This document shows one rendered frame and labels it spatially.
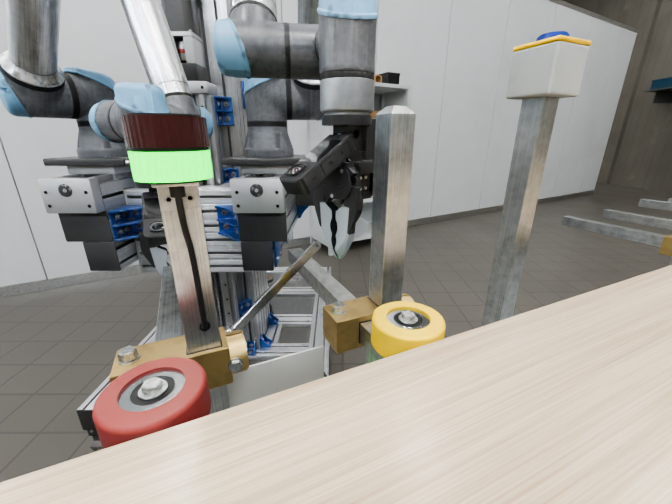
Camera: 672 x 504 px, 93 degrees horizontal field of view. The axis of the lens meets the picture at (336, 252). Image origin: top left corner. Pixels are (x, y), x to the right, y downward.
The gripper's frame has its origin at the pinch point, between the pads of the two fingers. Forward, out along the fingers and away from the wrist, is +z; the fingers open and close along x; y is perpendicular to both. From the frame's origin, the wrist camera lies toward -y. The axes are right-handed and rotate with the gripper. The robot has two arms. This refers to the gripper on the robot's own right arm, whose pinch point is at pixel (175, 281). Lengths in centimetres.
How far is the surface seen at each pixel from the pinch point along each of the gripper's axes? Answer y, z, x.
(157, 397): -42.5, -8.7, -0.3
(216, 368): -33.6, -2.9, -4.9
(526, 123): -30, -30, -53
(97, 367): 103, 84, 49
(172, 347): -30.8, -5.2, -0.7
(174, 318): -22.2, -4.0, -0.7
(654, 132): 309, -31, -931
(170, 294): -14.1, -3.9, 0.0
